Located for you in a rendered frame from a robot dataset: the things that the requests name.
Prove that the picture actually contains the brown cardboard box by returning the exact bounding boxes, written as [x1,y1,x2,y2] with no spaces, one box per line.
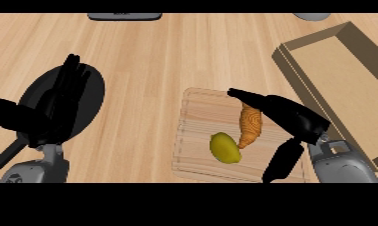
[270,20,378,173]

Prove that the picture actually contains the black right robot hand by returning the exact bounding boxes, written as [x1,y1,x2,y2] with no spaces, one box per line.
[226,87,332,184]

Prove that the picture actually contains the grey round object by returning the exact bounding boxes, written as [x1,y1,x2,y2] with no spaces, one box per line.
[292,12,332,22]

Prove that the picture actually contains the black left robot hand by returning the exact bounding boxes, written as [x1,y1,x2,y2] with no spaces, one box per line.
[0,53,93,149]

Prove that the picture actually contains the black frying pan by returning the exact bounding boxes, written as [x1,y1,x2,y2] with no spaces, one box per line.
[0,62,106,170]

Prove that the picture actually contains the orange croissant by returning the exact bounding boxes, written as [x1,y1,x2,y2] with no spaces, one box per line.
[236,101,264,150]

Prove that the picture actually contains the dark grey flat appliance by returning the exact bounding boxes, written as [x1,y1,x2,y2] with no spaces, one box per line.
[87,12,164,22]

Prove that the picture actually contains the pale wooden cutting board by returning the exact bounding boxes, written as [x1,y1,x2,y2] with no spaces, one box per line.
[170,86,308,184]

